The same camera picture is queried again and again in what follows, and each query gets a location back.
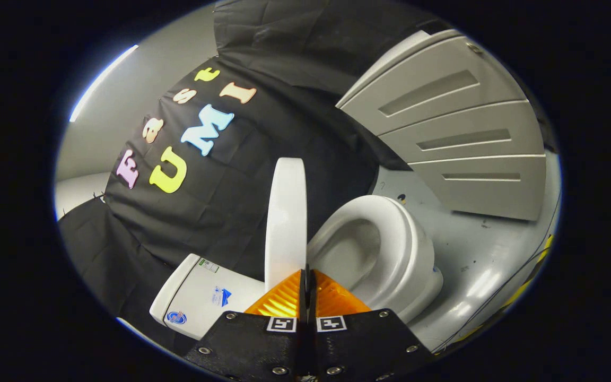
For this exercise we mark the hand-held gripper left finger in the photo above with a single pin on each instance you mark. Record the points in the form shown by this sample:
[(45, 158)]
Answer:
[(252, 345)]

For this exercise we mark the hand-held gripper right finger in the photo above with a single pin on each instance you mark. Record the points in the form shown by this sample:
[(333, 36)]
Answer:
[(364, 345)]

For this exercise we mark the white drawer cabinet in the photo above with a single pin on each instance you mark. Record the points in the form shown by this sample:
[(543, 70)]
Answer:
[(459, 122)]

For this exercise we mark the black backdrop cloth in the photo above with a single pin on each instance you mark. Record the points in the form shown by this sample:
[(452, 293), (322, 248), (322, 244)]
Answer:
[(220, 180)]

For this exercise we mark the white toilet lid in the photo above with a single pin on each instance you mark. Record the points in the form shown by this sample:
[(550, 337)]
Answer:
[(287, 212)]

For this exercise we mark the yellow tape strip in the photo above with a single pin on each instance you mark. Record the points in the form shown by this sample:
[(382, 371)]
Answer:
[(528, 278)]

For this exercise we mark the white ceramic toilet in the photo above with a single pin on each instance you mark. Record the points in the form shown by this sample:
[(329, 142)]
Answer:
[(395, 249)]

